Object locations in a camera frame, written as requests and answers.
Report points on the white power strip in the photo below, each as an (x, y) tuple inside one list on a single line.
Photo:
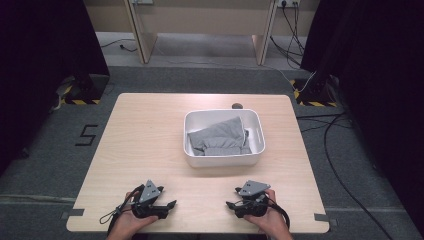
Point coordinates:
[(142, 1)]

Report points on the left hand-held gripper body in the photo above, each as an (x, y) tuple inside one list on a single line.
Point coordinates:
[(150, 195)]

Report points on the white wall socket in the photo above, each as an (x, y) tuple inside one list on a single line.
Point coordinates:
[(288, 2)]

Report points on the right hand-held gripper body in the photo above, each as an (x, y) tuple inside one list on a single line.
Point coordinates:
[(255, 196)]

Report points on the person's right hand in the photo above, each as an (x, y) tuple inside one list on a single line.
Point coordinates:
[(268, 220)]

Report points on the white plastic bin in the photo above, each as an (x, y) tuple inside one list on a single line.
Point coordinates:
[(260, 140)]

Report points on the grey pants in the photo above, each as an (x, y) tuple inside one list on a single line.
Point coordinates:
[(220, 140)]

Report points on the black curtain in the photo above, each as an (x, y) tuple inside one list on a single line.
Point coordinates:
[(383, 83), (40, 66)]

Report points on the person's left hand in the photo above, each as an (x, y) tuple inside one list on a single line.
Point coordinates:
[(128, 221)]

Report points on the black stand base striped tape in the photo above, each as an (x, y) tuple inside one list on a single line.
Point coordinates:
[(85, 91), (313, 93)]

